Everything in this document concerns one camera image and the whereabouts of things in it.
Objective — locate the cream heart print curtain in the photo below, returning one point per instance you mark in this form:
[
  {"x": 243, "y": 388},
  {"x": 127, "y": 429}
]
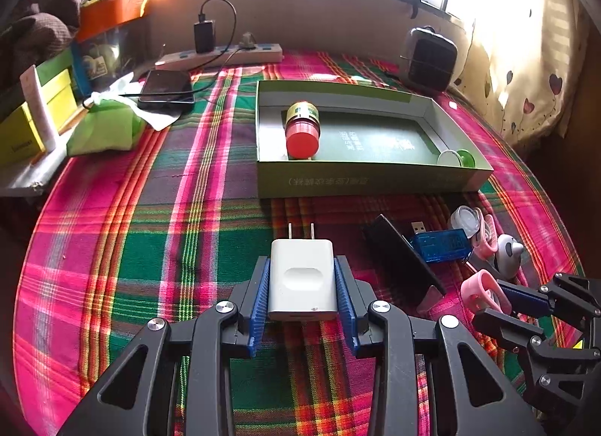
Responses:
[{"x": 530, "y": 41}]

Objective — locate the green tissue packet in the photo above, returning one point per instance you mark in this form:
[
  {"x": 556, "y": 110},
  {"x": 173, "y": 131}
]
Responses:
[{"x": 105, "y": 128}]

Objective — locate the black rectangular stand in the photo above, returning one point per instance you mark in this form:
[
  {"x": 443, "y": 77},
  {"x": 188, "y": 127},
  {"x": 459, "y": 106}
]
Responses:
[{"x": 404, "y": 252}]

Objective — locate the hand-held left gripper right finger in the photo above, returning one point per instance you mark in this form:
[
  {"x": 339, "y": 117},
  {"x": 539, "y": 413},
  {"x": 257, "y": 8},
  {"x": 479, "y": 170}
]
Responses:
[{"x": 345, "y": 304}]

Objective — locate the grey desk fan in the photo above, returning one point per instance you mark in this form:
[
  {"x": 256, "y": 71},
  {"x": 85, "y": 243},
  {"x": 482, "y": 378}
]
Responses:
[{"x": 432, "y": 60}]

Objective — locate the clear round jar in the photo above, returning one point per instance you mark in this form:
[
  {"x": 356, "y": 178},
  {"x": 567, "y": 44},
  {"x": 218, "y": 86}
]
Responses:
[{"x": 465, "y": 220}]

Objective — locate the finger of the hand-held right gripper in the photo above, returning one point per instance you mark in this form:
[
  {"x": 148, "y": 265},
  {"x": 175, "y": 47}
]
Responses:
[
  {"x": 521, "y": 297},
  {"x": 502, "y": 328}
]

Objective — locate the white tube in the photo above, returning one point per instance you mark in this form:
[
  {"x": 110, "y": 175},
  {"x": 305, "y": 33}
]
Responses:
[{"x": 40, "y": 107}]

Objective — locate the grey koala toy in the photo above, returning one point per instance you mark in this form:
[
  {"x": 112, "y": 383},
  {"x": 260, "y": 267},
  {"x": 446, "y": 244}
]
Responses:
[{"x": 509, "y": 252}]

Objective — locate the transparent storage container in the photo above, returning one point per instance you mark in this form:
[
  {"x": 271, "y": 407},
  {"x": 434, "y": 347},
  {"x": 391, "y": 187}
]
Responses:
[{"x": 110, "y": 53}]

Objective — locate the green cardboard box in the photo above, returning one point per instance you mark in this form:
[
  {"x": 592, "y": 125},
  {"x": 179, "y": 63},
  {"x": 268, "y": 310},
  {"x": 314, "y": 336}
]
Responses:
[{"x": 366, "y": 177}]

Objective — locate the brown checked cloth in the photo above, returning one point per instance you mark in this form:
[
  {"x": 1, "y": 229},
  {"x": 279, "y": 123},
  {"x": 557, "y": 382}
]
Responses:
[{"x": 33, "y": 36}]

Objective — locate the black smartphone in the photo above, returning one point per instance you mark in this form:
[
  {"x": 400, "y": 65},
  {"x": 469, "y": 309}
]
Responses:
[{"x": 166, "y": 88}]

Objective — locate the white power strip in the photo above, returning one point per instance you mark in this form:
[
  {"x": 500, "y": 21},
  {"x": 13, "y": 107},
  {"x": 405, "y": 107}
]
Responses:
[{"x": 220, "y": 56}]

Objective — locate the blue green carton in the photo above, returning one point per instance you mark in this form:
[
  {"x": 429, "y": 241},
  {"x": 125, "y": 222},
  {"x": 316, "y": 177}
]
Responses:
[{"x": 80, "y": 69}]

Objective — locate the plaid blanket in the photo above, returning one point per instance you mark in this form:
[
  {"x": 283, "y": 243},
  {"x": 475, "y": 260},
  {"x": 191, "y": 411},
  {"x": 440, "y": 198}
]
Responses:
[{"x": 141, "y": 229}]

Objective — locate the pink plastic hook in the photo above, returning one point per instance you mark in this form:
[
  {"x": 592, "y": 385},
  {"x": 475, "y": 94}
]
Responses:
[
  {"x": 491, "y": 238},
  {"x": 479, "y": 295}
]

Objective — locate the black charger adapter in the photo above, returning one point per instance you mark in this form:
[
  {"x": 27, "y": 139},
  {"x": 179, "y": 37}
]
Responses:
[{"x": 205, "y": 36}]

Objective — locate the white charger plug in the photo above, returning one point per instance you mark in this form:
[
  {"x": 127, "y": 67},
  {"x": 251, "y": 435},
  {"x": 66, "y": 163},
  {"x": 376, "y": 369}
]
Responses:
[{"x": 303, "y": 281}]

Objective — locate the white paper sheet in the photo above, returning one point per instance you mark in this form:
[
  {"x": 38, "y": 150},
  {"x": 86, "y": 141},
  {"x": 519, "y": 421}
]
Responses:
[{"x": 159, "y": 119}]

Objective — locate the red capped bottle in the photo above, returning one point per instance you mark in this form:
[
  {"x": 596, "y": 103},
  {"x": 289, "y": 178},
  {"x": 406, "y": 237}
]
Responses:
[{"x": 303, "y": 130}]

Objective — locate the orange plastic bin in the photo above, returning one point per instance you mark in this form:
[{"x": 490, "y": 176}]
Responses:
[{"x": 112, "y": 11}]

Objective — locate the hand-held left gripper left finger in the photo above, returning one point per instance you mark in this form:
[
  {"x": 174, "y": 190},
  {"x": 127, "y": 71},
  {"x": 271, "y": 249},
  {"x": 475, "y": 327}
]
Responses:
[{"x": 259, "y": 304}]

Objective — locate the blue usb tester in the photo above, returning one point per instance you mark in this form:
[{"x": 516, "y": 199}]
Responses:
[{"x": 441, "y": 245}]

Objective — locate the yellow green carton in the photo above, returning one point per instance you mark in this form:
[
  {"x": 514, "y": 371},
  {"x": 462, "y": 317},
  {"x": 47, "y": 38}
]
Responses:
[
  {"x": 58, "y": 93},
  {"x": 21, "y": 137}
]

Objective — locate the white round lid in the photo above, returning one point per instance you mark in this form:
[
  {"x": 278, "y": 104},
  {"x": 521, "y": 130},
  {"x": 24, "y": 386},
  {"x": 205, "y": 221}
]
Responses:
[{"x": 448, "y": 158}]

